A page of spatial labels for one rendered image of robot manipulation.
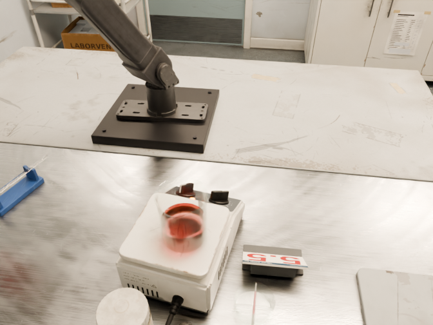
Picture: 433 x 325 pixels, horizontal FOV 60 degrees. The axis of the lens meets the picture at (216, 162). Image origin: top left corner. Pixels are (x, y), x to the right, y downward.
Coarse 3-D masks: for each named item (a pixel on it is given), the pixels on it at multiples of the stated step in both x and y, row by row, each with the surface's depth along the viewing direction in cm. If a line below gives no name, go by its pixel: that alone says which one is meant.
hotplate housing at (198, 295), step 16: (240, 208) 59; (224, 240) 52; (224, 256) 52; (128, 272) 48; (144, 272) 48; (160, 272) 47; (144, 288) 50; (160, 288) 49; (176, 288) 48; (192, 288) 46; (208, 288) 46; (176, 304) 48; (192, 304) 49; (208, 304) 49
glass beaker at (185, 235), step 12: (168, 180) 46; (180, 180) 47; (192, 180) 46; (156, 192) 44; (168, 192) 47; (180, 192) 48; (192, 192) 48; (204, 192) 45; (156, 204) 43; (168, 204) 48; (204, 204) 44; (168, 216) 41; (180, 216) 41; (192, 216) 43; (204, 216) 45; (168, 228) 44; (180, 228) 43; (192, 228) 44; (204, 228) 46; (168, 240) 46; (180, 240) 45; (192, 240) 45; (204, 240) 47; (180, 252) 46; (192, 252) 47
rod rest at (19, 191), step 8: (24, 168) 68; (32, 168) 68; (32, 176) 69; (40, 176) 70; (16, 184) 68; (24, 184) 68; (32, 184) 68; (40, 184) 70; (8, 192) 67; (16, 192) 67; (24, 192) 67; (0, 200) 65; (8, 200) 65; (16, 200) 66; (0, 208) 64; (8, 208) 65; (0, 216) 64
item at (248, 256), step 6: (246, 258) 54; (252, 258) 54; (258, 258) 54; (264, 258) 54; (270, 258) 55; (276, 258) 55; (282, 258) 55; (288, 258) 56; (294, 258) 56; (300, 258) 56; (300, 264) 52
